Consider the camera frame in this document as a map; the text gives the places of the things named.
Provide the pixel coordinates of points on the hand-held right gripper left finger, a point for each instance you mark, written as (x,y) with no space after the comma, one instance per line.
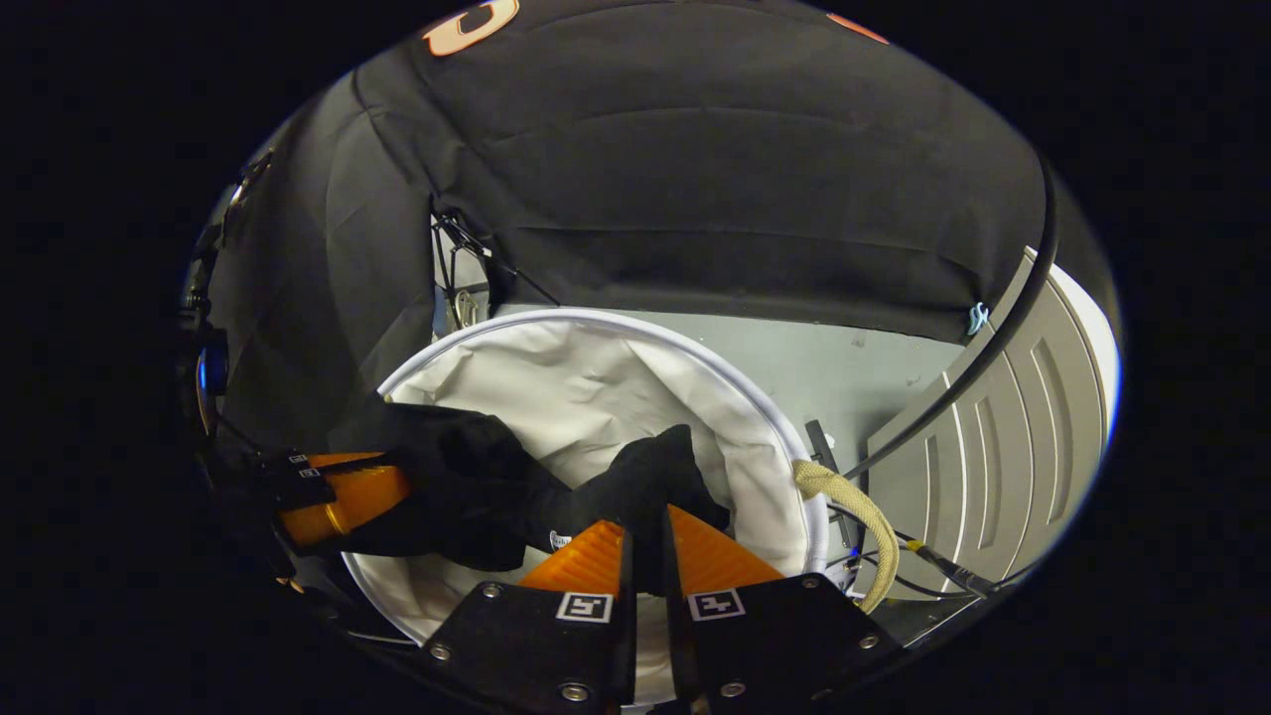
(536,645)

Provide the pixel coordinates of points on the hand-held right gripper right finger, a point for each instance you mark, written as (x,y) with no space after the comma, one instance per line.
(775,641)

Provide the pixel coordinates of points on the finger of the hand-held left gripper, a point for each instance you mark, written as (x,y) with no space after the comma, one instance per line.
(348,497)

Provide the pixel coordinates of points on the black knit garment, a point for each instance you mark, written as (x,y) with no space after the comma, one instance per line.
(467,477)

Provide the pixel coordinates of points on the white laundry hamper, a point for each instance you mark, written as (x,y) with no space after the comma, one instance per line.
(596,387)

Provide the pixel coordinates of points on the black clothes rack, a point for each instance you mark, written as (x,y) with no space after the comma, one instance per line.
(1003,333)

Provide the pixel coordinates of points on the black stand legs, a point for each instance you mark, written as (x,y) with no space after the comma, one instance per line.
(477,253)

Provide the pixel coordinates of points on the white panelled door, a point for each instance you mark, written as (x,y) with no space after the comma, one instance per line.
(993,447)

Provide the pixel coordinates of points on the black backdrop cloth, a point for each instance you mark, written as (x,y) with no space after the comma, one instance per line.
(695,179)

